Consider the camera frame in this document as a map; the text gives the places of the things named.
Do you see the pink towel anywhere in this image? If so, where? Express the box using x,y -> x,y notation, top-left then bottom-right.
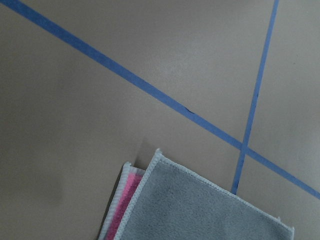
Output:
98,150 -> 295,240

